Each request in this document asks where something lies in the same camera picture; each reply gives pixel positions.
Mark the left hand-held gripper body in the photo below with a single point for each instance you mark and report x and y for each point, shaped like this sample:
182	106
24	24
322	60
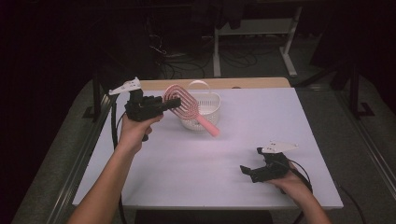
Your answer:
141	109

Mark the white plastic basket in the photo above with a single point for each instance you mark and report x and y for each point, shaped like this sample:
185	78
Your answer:
208	109

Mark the person's right hand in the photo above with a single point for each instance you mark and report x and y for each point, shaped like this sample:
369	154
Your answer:
292	185

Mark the metal floor rail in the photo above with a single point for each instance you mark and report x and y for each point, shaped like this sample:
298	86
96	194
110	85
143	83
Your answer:
373	149
77	174

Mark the person's left hand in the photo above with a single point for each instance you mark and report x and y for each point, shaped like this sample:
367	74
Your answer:
134	132

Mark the black metal stand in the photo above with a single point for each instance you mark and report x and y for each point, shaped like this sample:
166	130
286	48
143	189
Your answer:
96	96
355	90

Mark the white metal desk frame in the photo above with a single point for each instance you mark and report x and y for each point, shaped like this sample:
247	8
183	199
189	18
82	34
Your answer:
253	26

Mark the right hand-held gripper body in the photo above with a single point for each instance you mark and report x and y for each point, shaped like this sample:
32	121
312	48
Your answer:
271	169

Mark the pink hair brush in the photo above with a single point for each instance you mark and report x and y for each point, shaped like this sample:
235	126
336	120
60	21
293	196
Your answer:
186	105

